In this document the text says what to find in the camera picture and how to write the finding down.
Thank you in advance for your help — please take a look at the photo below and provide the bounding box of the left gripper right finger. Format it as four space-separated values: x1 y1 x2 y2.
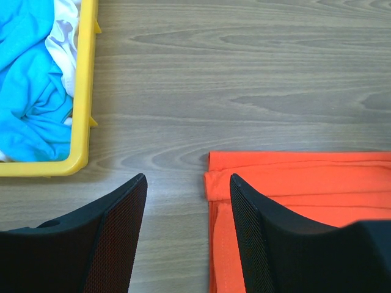
230 174 390 292

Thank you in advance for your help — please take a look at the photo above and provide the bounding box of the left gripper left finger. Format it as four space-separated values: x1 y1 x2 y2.
1 174 147 292

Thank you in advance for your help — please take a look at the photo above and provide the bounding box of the orange t shirt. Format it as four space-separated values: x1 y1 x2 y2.
204 151 390 292

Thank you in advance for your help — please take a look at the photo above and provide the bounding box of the yellow plastic bin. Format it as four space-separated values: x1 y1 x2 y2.
1 1 101 177

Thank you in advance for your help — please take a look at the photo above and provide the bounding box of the light blue t shirt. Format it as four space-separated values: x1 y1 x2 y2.
1 1 73 162

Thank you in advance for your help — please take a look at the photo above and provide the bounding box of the white t shirt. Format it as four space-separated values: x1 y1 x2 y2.
44 0 82 128

